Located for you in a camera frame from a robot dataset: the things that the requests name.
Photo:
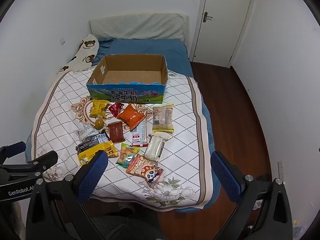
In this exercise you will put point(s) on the dark red snack packet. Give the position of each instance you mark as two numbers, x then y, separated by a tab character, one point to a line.
116	131

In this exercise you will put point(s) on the small red snack packet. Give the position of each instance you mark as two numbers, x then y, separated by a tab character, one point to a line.
115	109

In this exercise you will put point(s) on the silver white snack packet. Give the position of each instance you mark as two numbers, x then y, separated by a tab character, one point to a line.
86	132

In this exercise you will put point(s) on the colourful candy packet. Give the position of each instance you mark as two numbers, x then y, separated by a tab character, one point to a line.
126	155

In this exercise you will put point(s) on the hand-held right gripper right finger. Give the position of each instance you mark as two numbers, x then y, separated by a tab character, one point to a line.
225	177

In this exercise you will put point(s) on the white and red strip packet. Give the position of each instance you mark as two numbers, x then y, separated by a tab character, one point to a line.
139	137

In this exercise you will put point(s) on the white quilted floral mat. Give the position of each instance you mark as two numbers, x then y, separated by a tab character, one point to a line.
62	105

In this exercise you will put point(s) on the orange snack packet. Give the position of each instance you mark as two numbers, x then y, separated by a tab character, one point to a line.
131	116

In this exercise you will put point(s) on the cardboard box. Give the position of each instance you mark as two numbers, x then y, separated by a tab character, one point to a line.
125	96

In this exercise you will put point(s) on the plain white snack packet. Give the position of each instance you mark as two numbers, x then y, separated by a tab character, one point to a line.
153	148

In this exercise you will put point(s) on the grey pillow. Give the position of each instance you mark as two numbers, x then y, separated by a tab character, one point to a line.
140	27

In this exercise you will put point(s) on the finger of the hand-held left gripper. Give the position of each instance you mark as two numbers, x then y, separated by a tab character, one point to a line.
13	148
46	160

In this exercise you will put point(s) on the yellow and black snack packet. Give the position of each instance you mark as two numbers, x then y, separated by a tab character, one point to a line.
107	148

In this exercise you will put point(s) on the clear yellow-edged biscuit packet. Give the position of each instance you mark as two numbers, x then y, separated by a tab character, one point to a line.
163	117

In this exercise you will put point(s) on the orange panda print packet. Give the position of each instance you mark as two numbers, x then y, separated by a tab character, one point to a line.
142	168

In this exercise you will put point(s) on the blue bed sheet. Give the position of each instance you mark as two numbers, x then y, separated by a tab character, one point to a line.
150	47

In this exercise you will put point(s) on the clear braised egg packet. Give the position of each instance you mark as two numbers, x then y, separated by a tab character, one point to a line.
98	124

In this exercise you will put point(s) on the small yellow snack packet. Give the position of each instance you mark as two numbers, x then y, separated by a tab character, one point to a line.
98	107

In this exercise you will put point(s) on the white door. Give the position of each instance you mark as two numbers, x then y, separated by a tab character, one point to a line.
222	30

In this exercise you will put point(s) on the bear print pillow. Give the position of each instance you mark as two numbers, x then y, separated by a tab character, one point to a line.
85	55

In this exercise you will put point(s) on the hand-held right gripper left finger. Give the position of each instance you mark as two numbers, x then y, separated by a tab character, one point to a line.
93	175

